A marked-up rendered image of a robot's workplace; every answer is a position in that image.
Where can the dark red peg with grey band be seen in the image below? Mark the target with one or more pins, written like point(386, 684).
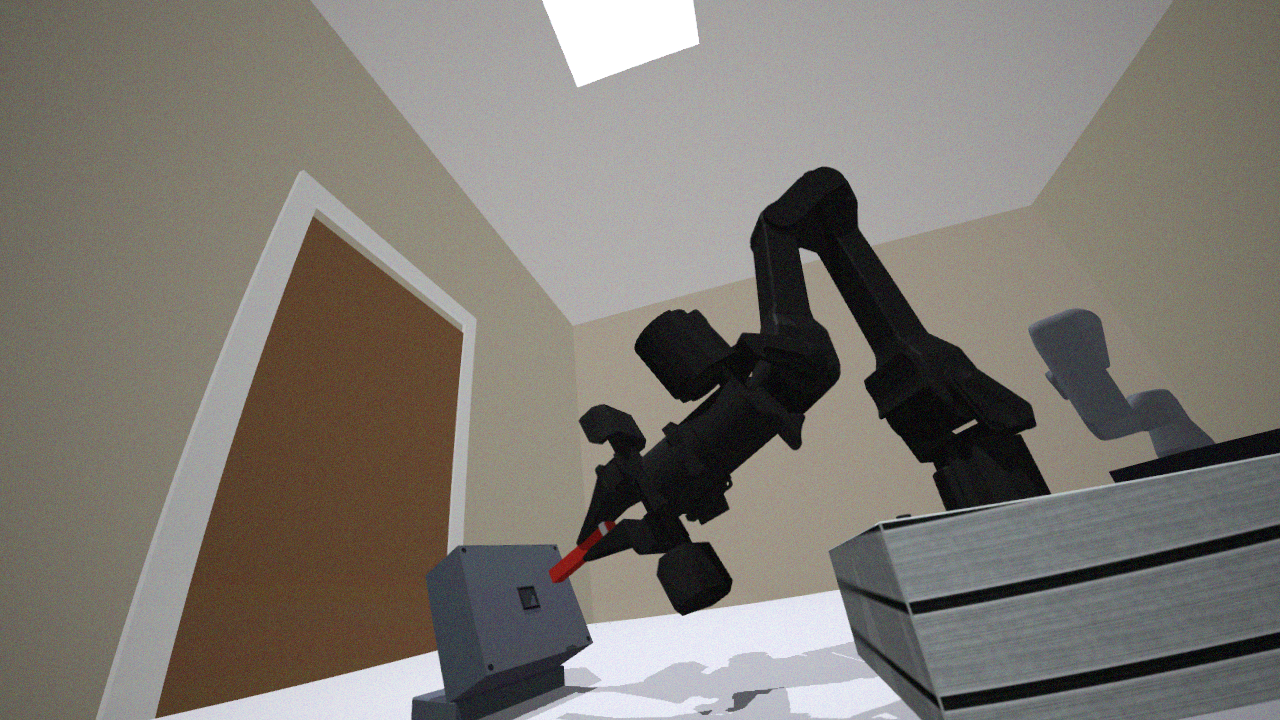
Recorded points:
point(571, 563)

